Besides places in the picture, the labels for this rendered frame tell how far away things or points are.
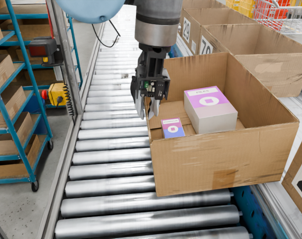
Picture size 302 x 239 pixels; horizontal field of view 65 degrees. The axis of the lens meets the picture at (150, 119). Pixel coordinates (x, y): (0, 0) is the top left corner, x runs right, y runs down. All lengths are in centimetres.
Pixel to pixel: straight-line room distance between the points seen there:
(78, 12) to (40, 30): 196
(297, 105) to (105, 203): 73
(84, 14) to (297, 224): 53
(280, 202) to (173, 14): 44
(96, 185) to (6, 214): 111
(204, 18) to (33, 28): 140
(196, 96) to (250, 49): 63
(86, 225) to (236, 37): 102
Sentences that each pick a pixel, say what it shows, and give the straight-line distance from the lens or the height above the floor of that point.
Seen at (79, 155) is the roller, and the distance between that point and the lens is 86.
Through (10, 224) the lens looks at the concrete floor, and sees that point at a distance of 175.
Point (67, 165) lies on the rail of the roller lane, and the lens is 85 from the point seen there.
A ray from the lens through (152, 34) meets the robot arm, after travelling 49.
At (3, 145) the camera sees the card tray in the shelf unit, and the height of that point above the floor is 40.
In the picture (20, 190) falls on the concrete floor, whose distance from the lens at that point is 190.
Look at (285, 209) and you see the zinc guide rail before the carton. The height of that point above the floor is 89.
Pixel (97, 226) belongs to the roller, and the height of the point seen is 75.
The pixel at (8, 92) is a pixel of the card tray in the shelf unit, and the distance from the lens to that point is 177.
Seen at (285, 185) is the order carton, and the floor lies 90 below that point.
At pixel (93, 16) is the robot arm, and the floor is 126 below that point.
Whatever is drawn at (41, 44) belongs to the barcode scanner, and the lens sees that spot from 86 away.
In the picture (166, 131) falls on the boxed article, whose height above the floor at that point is 92.
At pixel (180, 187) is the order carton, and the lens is 55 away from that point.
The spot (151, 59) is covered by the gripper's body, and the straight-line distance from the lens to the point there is 52.
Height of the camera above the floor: 132
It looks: 35 degrees down
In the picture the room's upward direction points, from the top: straight up
